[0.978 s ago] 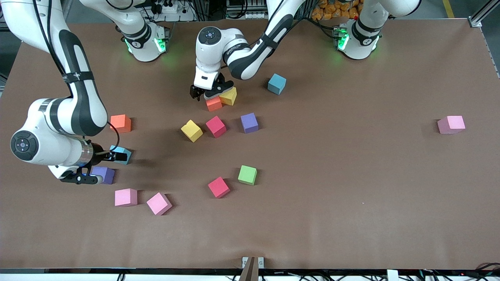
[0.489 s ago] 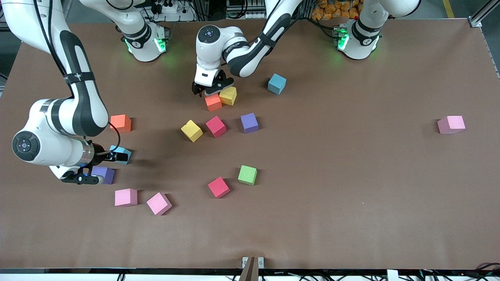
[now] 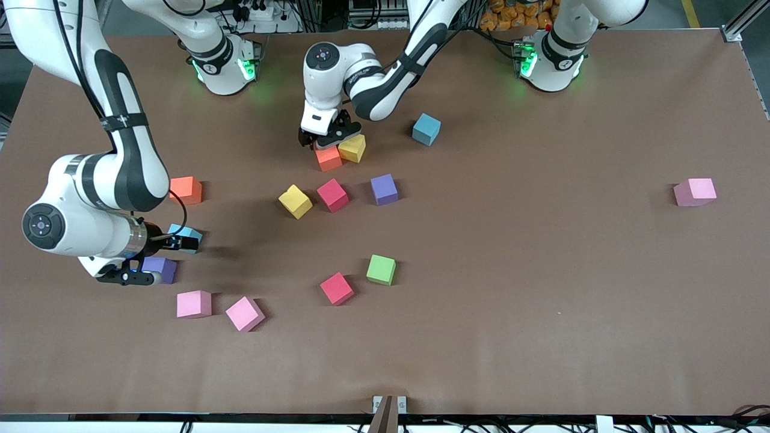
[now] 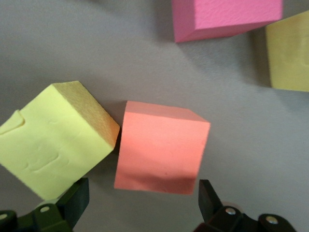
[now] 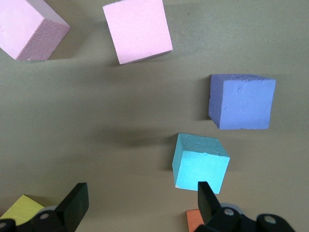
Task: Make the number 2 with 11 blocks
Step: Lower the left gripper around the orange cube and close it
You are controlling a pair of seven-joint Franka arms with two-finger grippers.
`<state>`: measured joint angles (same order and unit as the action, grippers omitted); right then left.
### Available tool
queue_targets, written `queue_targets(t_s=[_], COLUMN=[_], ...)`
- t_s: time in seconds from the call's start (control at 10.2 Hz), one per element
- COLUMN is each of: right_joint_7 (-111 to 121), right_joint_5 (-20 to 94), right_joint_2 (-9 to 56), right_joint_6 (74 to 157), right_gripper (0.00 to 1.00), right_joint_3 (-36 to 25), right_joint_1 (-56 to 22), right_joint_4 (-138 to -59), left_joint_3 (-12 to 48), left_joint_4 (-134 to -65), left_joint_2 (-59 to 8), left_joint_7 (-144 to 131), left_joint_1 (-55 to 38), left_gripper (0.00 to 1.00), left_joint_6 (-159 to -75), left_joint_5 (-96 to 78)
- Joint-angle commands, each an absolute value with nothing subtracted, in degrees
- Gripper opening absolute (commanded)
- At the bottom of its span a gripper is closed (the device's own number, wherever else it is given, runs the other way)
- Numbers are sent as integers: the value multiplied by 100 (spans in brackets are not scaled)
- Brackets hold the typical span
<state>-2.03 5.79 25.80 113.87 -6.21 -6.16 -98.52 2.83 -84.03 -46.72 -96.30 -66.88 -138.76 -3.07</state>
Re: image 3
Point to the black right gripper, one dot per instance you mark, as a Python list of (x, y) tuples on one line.
[(154, 236)]

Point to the yellow foam cube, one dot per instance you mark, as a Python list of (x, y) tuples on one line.
[(355, 150), (295, 201)]

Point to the orange foam cube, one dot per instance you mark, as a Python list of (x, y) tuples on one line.
[(187, 190), (329, 161)]

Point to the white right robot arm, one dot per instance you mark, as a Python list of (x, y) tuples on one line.
[(72, 180)]

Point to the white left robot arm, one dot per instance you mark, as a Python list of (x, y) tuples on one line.
[(328, 78)]

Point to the blue foam cube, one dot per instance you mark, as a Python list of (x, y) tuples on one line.
[(191, 231), (426, 129)]

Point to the purple foam cube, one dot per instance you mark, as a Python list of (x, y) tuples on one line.
[(167, 267), (384, 189)]

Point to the pink foam cube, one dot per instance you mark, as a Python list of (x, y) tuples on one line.
[(194, 304), (695, 192), (245, 314)]

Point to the red foam cube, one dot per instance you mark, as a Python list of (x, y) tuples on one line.
[(337, 288), (332, 195)]

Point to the white power strip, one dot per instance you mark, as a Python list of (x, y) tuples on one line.
[(391, 24), (261, 13)]

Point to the green foam cube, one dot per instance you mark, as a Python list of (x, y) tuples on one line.
[(381, 269)]

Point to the bag of orange fruits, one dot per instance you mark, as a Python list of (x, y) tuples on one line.
[(511, 15)]

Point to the brown paper table cover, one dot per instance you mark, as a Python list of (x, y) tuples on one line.
[(541, 331)]

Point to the small white box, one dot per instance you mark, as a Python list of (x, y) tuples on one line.
[(604, 424)]

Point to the small metal bracket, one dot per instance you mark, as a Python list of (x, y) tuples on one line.
[(377, 404)]

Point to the aluminium frame profile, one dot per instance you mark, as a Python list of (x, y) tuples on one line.
[(733, 34)]

